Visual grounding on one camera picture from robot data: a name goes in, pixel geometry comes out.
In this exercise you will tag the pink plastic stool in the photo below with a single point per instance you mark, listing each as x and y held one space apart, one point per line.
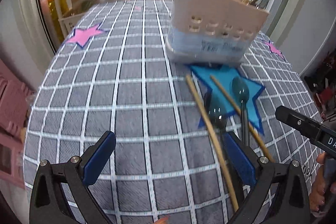
14 109

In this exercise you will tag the dark translucent plastic spoon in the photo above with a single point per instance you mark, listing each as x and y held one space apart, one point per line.
259 4
218 118
241 93

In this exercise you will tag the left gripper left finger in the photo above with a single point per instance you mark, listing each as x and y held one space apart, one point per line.
48 202

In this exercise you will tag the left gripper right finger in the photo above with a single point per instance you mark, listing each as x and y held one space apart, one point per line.
290 203

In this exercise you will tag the person's right hand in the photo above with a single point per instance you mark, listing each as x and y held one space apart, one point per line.
318 189

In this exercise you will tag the beige utensil holder caddy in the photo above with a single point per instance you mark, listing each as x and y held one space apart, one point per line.
212 31

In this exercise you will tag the grey checked tablecloth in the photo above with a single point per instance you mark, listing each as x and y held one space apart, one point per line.
164 165

